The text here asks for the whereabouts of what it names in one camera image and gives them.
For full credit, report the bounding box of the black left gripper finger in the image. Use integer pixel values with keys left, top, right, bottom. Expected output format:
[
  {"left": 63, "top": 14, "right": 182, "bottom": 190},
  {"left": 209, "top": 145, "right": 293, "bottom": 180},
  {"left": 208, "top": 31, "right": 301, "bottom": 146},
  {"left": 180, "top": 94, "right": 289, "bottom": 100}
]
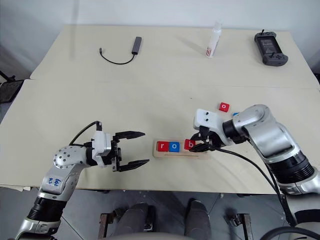
[
  {"left": 113, "top": 130, "right": 146, "bottom": 144},
  {"left": 116, "top": 159, "right": 151, "bottom": 173}
]

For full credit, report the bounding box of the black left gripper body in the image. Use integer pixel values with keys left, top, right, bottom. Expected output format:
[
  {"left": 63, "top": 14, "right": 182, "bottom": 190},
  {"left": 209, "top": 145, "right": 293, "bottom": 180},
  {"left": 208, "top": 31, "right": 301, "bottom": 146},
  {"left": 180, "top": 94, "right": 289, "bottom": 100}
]
[{"left": 109, "top": 134, "right": 124, "bottom": 173}]

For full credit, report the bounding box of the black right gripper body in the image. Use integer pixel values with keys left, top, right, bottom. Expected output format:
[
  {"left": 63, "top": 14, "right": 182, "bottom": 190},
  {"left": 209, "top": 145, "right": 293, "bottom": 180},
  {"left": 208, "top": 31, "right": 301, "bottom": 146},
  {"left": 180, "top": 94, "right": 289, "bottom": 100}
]
[{"left": 198, "top": 126, "right": 224, "bottom": 151}]

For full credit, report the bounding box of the red letter b block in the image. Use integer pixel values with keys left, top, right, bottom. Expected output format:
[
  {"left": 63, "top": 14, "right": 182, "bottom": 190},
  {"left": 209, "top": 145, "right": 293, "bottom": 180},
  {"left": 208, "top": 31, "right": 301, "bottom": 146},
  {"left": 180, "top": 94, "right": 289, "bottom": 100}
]
[{"left": 183, "top": 138, "right": 198, "bottom": 151}]

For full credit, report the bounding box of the blue letter o block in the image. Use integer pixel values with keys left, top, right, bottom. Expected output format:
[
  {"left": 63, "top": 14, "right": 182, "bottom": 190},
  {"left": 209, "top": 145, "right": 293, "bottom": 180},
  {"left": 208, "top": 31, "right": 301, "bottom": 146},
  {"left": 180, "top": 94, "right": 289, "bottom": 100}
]
[{"left": 168, "top": 141, "right": 181, "bottom": 153}]

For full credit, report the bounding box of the wooden letter tray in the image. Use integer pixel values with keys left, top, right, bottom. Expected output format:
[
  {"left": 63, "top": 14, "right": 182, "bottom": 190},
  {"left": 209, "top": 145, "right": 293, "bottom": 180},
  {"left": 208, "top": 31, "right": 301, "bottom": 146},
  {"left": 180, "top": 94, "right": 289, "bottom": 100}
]
[{"left": 152, "top": 139, "right": 210, "bottom": 160}]

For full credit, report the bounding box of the red letter r block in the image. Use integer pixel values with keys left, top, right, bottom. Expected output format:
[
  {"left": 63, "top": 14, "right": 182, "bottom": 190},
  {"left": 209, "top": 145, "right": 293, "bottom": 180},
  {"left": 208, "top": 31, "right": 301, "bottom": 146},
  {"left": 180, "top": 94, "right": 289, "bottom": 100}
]
[{"left": 156, "top": 141, "right": 169, "bottom": 153}]

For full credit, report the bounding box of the red letter o block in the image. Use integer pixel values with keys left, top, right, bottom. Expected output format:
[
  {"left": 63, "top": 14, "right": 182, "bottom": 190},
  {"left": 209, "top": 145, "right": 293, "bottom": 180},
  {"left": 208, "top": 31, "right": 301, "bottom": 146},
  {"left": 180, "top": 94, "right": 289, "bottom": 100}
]
[{"left": 217, "top": 101, "right": 231, "bottom": 113}]

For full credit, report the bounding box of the dark rounded shape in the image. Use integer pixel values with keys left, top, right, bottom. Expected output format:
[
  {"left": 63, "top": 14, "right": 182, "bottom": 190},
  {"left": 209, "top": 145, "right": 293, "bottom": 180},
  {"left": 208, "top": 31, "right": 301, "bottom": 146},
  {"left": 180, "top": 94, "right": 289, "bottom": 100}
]
[
  {"left": 184, "top": 198, "right": 211, "bottom": 238},
  {"left": 117, "top": 202, "right": 156, "bottom": 240}
]

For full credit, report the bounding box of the white plastic squeeze bottle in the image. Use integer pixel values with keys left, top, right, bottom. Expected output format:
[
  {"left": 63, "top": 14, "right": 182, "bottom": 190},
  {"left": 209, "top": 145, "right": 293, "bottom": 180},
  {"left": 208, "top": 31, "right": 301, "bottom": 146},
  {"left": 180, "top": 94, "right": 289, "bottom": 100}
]
[{"left": 205, "top": 20, "right": 223, "bottom": 59}]

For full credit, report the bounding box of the black handheld controller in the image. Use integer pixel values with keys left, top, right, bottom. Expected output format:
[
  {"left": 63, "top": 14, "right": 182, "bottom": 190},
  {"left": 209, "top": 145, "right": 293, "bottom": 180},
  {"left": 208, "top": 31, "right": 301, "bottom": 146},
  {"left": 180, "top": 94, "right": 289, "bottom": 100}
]
[{"left": 254, "top": 29, "right": 289, "bottom": 67}]

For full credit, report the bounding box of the black stand base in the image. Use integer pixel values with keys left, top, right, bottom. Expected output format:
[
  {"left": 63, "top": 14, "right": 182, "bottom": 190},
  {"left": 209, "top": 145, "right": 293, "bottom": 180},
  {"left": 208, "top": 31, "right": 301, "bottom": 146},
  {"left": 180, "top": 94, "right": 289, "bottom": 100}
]
[{"left": 0, "top": 70, "right": 25, "bottom": 104}]

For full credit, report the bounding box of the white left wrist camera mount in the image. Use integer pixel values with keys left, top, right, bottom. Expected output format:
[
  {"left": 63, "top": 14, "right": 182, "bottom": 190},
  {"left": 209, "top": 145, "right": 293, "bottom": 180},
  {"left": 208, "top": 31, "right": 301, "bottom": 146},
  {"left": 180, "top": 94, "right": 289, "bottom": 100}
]
[{"left": 90, "top": 130, "right": 112, "bottom": 169}]

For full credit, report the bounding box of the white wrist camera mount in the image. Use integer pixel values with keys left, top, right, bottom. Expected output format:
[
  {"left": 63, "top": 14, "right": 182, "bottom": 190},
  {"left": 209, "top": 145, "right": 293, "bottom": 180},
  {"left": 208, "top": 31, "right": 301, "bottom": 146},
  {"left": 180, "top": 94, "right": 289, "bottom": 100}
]
[
  {"left": 193, "top": 108, "right": 234, "bottom": 147},
  {"left": 90, "top": 130, "right": 112, "bottom": 169}
]

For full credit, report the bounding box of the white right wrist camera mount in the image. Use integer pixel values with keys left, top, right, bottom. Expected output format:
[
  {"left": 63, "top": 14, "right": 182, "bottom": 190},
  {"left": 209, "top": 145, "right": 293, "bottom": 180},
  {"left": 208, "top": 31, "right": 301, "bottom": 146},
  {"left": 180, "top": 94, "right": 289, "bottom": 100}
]
[{"left": 193, "top": 108, "right": 234, "bottom": 147}]

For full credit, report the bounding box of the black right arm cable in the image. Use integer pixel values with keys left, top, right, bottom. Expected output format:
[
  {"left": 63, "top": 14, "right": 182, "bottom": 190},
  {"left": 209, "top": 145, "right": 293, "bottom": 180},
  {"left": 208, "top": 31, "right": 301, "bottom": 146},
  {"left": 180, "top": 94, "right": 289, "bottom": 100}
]
[{"left": 213, "top": 137, "right": 298, "bottom": 227}]

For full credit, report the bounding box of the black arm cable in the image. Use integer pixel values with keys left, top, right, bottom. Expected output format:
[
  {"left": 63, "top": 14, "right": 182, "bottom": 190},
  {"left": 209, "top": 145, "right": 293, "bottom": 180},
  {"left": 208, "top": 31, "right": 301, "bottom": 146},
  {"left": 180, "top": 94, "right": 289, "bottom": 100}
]
[
  {"left": 213, "top": 137, "right": 298, "bottom": 227},
  {"left": 68, "top": 120, "right": 104, "bottom": 147}
]

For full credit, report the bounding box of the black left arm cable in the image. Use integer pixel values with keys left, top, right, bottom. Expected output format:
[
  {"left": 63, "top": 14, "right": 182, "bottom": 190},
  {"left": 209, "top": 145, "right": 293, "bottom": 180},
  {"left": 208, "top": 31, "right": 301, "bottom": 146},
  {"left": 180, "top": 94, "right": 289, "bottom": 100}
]
[{"left": 68, "top": 120, "right": 104, "bottom": 147}]

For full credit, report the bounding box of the rusty metal frame bracket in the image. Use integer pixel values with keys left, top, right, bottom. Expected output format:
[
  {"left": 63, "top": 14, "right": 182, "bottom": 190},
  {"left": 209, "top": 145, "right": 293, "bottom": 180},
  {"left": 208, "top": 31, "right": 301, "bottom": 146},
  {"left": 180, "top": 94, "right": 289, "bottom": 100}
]
[
  {"left": 99, "top": 212, "right": 118, "bottom": 240},
  {"left": 226, "top": 212, "right": 253, "bottom": 240}
]

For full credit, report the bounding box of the grey usb hub with cable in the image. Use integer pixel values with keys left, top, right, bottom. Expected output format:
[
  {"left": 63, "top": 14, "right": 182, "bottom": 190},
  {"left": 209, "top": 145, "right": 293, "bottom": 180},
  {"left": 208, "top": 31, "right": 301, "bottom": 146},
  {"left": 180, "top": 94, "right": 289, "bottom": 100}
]
[{"left": 98, "top": 36, "right": 144, "bottom": 65}]

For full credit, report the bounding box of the black floor cable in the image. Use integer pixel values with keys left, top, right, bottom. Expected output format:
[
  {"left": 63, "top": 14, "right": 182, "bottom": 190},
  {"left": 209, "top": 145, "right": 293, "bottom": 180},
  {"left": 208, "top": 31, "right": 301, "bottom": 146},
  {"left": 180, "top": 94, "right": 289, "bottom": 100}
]
[{"left": 259, "top": 225, "right": 320, "bottom": 240}]

